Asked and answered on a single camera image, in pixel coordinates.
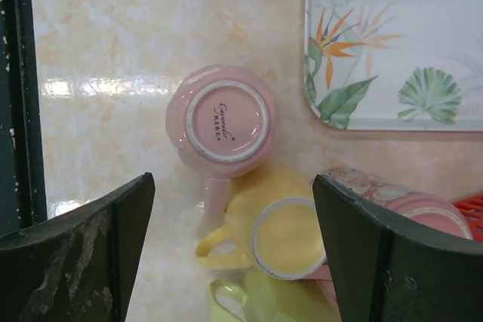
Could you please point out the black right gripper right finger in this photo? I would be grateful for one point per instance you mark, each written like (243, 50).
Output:
(386, 267)

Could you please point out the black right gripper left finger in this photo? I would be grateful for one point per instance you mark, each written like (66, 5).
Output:
(81, 265)

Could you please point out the pink ghost pattern mug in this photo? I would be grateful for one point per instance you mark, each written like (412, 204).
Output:
(426, 209)

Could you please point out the yellow mug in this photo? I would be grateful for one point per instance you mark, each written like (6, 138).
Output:
(270, 223)

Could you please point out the lime green faceted mug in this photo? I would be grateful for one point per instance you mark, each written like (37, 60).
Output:
(260, 297)

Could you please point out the pale pink faceted mug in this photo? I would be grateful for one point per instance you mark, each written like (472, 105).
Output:
(222, 120)

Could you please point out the red plastic basket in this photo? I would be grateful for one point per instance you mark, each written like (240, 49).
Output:
(472, 209)

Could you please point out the floral white serving tray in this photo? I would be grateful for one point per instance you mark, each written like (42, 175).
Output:
(394, 64)

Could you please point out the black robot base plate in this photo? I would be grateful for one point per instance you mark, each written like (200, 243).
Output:
(23, 199)

